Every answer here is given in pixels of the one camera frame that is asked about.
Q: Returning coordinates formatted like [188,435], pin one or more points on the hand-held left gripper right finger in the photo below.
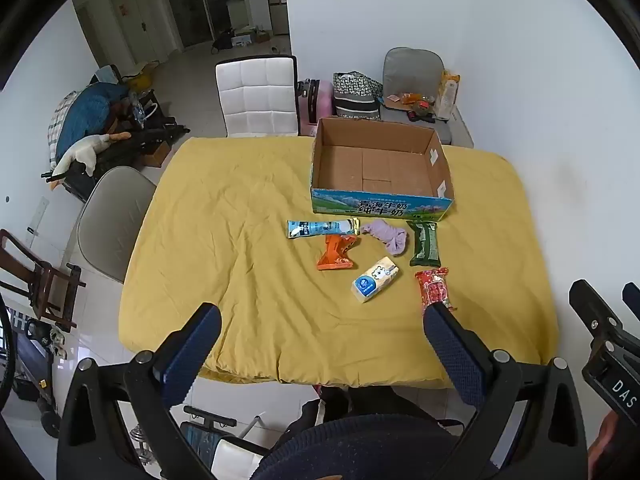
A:
[452,350]

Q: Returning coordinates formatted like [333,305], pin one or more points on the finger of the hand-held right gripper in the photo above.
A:
[592,310]
[632,300]

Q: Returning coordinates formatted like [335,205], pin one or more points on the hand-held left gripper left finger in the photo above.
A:
[192,347]

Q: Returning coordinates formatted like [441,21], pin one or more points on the red snack packet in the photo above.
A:
[434,287]

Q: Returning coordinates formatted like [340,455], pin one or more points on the yellow blue tissue pack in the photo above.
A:
[375,280]

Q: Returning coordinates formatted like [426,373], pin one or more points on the green snack packet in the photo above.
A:
[424,242]

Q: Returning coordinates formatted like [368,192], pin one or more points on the purple sock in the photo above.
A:
[390,237]

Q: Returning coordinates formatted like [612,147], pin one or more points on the orange snack packet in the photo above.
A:
[337,255]

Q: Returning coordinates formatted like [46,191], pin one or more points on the blue white tube packet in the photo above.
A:
[320,228]

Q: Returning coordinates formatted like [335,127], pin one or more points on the cardboard box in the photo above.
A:
[382,170]

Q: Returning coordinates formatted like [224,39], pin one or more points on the yellow table blanket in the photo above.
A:
[240,240]

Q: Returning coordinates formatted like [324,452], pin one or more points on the person's dark clothed torso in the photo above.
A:
[360,440]

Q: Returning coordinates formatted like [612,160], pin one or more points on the dark wooden chair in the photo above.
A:
[42,285]

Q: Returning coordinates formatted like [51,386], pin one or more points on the bicycle wheel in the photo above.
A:
[7,360]

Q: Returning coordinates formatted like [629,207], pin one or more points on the white plush goose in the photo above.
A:
[82,152]

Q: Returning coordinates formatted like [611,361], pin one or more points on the small clutter on grey chair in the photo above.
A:
[417,105]

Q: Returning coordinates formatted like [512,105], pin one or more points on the orange white paper bag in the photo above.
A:
[446,95]

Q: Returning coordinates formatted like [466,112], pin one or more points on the blue clothing pile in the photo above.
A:
[87,110]

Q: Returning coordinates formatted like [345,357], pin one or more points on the white padded chair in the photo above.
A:
[255,95]

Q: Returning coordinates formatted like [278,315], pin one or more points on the pink suitcase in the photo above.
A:
[317,105]

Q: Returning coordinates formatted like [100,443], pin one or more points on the black white patterned bag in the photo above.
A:
[355,95]

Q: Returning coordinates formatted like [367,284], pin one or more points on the grey cushioned chair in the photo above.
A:
[412,67]

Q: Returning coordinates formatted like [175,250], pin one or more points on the white room door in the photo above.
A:
[135,25]

